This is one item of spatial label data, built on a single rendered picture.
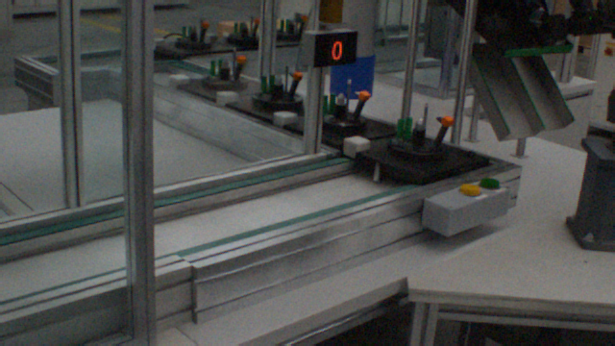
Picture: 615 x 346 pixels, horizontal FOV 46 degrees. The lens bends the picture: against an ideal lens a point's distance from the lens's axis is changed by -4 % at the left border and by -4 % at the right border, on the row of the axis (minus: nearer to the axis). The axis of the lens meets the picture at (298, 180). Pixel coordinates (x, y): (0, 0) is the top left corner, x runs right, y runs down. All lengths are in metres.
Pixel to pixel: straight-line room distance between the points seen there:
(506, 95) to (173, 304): 1.09
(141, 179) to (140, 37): 0.19
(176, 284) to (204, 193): 0.34
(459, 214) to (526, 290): 0.20
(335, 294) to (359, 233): 0.14
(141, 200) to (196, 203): 0.45
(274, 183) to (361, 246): 0.27
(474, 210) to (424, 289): 0.24
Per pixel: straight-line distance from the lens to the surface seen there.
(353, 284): 1.33
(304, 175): 1.60
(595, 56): 6.03
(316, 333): 1.28
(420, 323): 1.40
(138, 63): 0.94
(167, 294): 1.14
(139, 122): 0.96
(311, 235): 1.27
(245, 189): 1.50
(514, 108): 1.92
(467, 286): 1.37
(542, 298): 1.39
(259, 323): 1.19
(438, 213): 1.46
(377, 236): 1.40
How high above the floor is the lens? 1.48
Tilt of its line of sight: 20 degrees down
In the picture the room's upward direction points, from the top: 4 degrees clockwise
